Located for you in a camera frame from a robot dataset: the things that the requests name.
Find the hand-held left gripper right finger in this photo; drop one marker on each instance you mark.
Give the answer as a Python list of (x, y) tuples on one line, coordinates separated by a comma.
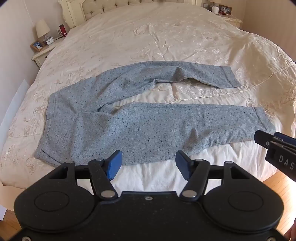
[(182, 165)]

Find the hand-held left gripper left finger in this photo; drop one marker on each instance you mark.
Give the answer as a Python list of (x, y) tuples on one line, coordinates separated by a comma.
[(114, 165)]

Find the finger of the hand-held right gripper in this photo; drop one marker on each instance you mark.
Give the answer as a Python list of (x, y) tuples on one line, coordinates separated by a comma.
[(261, 137), (289, 142)]

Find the grey speckled pants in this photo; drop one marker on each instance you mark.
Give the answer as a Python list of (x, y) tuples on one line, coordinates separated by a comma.
[(138, 125)]

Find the beige cardboard sheet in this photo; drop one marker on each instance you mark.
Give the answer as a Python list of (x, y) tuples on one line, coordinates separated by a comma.
[(9, 195)]

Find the cream nightstand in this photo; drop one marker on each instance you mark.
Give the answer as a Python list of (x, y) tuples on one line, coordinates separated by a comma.
[(232, 20), (44, 55)]

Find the cream embroidered bedspread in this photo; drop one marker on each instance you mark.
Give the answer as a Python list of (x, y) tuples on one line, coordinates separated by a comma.
[(143, 39)]

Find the white cylinder speaker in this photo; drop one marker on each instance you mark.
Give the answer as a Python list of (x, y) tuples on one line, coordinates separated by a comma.
[(215, 10)]

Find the small white alarm clock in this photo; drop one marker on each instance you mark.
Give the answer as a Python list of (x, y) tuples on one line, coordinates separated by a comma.
[(49, 41)]

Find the red box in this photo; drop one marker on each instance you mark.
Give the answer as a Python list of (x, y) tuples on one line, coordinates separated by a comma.
[(63, 30)]

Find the cream tufted headboard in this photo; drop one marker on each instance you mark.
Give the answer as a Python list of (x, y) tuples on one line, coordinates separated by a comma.
[(104, 8)]

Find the wooden photo frame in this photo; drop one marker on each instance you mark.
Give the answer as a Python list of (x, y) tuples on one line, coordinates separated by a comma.
[(225, 9), (37, 45)]

